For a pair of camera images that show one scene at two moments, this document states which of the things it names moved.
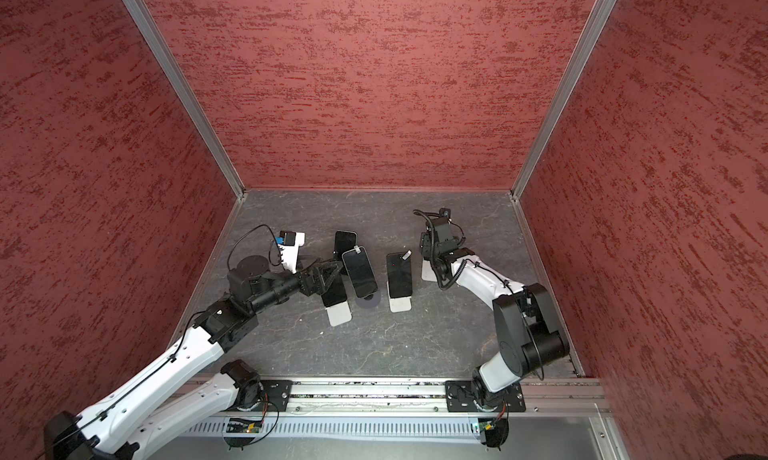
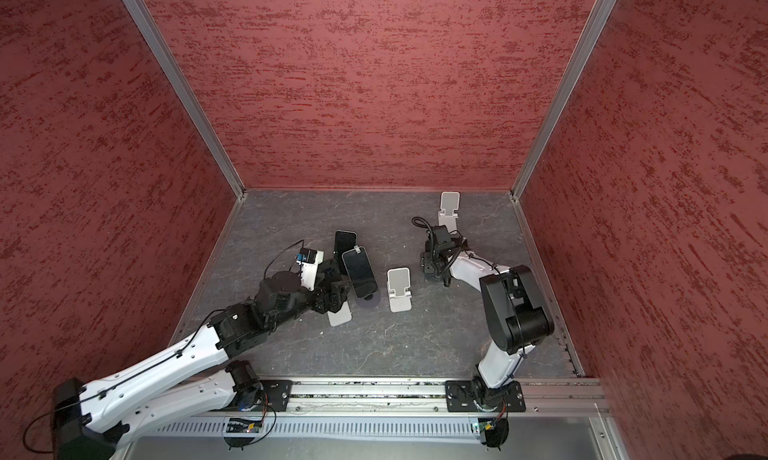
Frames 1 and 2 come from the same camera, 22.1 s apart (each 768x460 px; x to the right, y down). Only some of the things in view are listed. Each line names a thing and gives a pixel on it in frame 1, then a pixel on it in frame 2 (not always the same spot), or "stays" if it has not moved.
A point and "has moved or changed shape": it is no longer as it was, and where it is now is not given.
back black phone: x=344 y=241 stays
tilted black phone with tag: x=361 y=272 stays
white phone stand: x=427 y=272 has moved or changed shape
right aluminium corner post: x=590 y=35 stays
